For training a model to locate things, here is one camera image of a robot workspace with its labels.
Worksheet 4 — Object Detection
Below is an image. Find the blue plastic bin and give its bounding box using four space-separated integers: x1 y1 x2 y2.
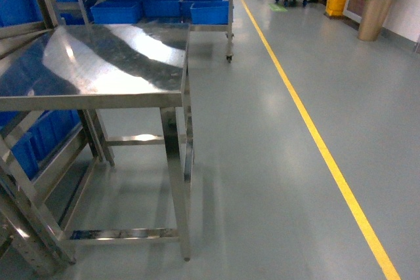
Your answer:
91 1 142 24
190 1 229 25

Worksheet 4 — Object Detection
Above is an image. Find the yellow mop bucket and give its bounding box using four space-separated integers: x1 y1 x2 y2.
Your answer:
325 0 347 17

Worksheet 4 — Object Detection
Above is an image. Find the stainless steel table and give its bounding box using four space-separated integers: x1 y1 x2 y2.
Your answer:
1 23 194 269

